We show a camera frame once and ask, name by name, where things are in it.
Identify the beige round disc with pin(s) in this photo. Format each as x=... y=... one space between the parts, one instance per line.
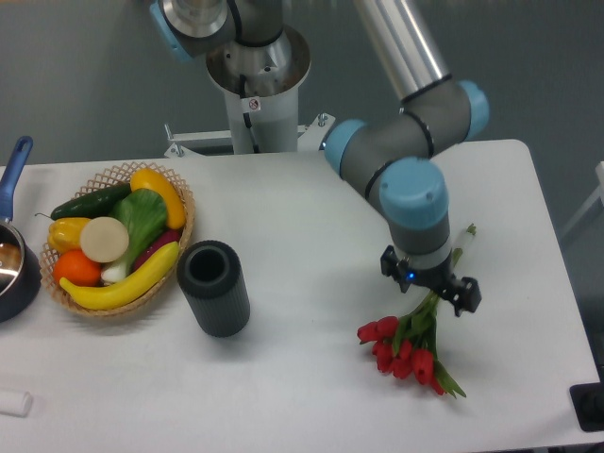
x=104 y=239

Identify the green bok choy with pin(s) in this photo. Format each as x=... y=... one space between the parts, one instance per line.
x=144 y=214

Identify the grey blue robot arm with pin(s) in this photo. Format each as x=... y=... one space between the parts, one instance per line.
x=390 y=165

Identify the white metal base frame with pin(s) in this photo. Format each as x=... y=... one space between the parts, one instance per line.
x=310 y=138

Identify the red tulip bouquet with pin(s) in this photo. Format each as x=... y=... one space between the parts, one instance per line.
x=407 y=346

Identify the yellow banana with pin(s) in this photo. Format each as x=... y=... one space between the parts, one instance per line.
x=124 y=292

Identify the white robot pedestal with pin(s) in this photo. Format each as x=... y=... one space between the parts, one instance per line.
x=260 y=87

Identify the dark grey ribbed vase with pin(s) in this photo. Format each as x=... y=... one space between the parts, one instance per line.
x=210 y=275

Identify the yellow bell pepper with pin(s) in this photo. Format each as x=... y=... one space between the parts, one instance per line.
x=64 y=234

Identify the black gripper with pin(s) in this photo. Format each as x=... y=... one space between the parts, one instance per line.
x=432 y=270

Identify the blue handled saucepan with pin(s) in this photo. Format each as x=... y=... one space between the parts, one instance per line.
x=20 y=269

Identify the woven wicker basket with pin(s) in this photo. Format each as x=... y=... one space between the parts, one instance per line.
x=115 y=175

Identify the green cucumber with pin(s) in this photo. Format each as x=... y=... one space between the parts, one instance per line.
x=91 y=205

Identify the orange fruit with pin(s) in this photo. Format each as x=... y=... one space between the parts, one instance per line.
x=77 y=268

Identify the white cylinder object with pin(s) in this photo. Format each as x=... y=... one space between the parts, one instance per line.
x=15 y=403

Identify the black device at edge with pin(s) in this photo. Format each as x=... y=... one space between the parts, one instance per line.
x=587 y=400

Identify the purple eggplant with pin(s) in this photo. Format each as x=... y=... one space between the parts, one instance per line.
x=169 y=235

